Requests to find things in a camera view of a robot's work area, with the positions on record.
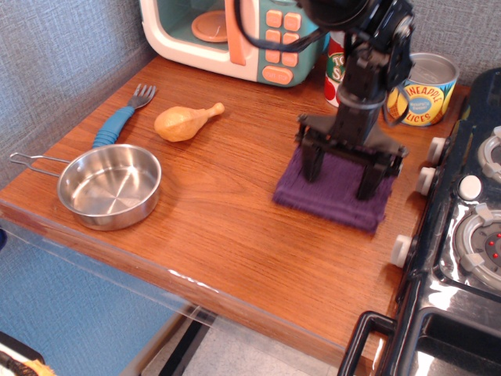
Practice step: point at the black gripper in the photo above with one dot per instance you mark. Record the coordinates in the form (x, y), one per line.
(352, 133)

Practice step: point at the purple towel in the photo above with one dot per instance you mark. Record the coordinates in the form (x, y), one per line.
(333, 195)

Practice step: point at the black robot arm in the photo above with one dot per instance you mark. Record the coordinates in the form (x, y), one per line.
(377, 36)

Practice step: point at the white stove knob middle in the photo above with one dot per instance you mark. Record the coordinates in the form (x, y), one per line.
(425, 179)

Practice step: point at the white stove knob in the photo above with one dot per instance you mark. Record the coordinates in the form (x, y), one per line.
(425, 179)
(435, 150)
(400, 250)

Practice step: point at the white stove knob top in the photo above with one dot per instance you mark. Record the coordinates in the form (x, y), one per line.
(435, 150)

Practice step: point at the tomato sauce can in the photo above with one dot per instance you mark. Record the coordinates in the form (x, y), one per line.
(335, 67)

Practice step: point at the white stove knob bottom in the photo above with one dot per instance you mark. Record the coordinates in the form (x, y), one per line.
(400, 250)

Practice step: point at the pineapple slices can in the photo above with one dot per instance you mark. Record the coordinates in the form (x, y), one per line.
(424, 97)

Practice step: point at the toy chicken drumstick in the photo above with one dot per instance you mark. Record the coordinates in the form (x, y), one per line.
(182, 123)

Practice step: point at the toy microwave teal and white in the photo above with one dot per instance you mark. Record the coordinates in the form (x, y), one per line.
(205, 35)

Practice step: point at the black toy stove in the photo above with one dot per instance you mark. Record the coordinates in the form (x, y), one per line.
(448, 316)

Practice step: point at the stainless steel pan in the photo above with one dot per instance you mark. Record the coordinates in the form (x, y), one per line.
(107, 188)

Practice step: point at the orange fuzzy object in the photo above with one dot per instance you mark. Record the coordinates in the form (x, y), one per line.
(28, 368)

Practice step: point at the blue handled fork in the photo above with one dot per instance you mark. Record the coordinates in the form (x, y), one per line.
(111, 129)

